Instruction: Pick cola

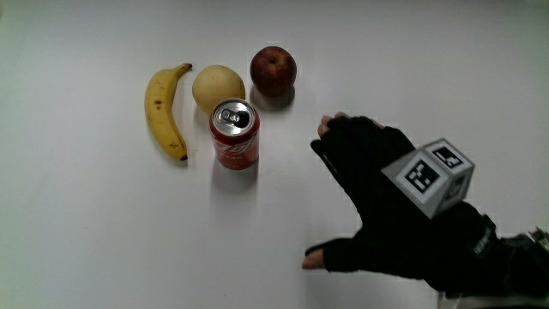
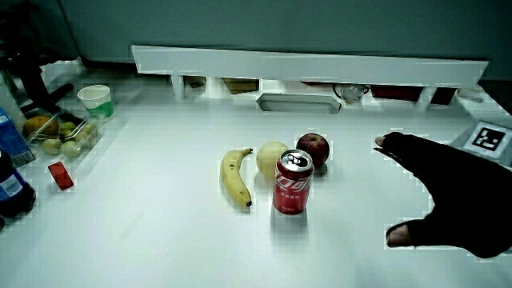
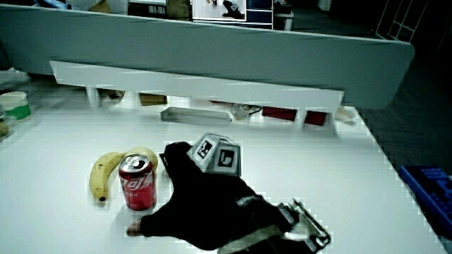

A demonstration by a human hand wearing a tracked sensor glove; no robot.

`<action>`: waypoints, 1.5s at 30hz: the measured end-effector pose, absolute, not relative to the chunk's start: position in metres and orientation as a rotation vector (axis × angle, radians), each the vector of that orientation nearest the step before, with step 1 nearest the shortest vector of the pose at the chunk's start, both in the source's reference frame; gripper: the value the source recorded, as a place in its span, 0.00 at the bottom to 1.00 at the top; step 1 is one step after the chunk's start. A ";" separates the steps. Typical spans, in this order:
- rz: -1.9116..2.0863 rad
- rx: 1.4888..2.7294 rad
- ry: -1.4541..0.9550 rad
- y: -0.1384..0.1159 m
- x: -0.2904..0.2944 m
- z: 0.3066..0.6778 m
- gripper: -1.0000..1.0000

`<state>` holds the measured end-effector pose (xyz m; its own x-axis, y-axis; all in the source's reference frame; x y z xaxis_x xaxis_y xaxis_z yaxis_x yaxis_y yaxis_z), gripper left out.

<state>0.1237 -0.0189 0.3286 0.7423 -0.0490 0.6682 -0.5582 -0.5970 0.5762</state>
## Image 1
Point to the person's right hand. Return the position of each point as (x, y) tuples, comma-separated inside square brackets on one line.
[(386, 232)]

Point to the red cola can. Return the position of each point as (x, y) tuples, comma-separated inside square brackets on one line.
[(236, 143)]

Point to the person's right forearm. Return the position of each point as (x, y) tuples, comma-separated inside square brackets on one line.
[(529, 266)]

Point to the red apple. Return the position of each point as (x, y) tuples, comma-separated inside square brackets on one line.
[(273, 70)]

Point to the yellow pear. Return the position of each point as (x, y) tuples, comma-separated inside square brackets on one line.
[(215, 86)]

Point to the yellow banana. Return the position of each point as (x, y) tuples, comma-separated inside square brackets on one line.
[(162, 112)]

